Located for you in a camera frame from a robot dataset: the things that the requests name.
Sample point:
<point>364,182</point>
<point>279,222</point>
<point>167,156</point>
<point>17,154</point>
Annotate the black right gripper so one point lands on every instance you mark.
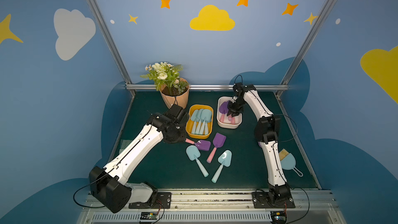
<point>235,108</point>

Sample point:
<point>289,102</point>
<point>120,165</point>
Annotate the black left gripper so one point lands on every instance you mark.
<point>182,124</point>

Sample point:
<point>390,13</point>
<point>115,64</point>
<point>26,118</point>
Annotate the purple pointed shovel pink handle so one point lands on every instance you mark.
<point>223,109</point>

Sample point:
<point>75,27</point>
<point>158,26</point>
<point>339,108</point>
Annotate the white plastic storage box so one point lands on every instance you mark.
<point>227,123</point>

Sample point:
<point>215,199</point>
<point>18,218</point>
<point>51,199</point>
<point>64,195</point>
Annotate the light blue pointed shovel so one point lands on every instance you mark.
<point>225,161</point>
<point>196,120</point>

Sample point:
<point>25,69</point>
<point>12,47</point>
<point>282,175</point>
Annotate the yellow plastic storage box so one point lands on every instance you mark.
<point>190,122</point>

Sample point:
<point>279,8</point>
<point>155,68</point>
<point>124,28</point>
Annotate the purple square shovel pink handle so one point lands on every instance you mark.
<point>218,142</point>

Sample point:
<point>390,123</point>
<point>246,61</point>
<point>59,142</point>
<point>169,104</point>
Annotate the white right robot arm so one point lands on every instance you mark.
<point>266,133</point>

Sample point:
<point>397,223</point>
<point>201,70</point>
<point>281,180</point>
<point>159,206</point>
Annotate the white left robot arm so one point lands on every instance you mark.
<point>110,184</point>

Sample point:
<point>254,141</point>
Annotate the potted white flower plant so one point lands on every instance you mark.
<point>167,80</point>

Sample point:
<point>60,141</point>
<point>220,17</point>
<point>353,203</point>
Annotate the purple square shovel lying sideways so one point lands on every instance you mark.
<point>201,144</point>

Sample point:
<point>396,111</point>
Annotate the rear aluminium crossbar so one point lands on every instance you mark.
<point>197,87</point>

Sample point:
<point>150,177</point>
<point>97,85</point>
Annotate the blue hand brush tan bristles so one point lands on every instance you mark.
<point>288,162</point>

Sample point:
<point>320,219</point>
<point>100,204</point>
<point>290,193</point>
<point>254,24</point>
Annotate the left circuit board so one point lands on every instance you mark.
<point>148,216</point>

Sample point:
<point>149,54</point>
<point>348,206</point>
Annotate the circuit board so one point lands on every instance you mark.
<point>148,216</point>
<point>278,218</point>

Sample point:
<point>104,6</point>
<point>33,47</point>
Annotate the right circuit board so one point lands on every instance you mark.
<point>278,218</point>

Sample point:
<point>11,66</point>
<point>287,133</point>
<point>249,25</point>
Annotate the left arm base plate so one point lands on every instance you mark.
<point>163,199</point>

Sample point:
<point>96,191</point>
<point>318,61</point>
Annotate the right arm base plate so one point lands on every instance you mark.
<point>260,200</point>

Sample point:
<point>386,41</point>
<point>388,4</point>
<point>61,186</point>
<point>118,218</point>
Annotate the aluminium rail front frame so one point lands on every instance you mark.
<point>222,206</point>

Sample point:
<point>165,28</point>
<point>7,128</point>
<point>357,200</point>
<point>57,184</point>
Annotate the right aluminium frame post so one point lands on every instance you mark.
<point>310,37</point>

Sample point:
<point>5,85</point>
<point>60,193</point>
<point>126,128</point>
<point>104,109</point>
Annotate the aluminium frame post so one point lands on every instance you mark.
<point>310,37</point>
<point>94,7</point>

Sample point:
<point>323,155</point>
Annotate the left aluminium frame post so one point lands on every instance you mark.
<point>94,7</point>

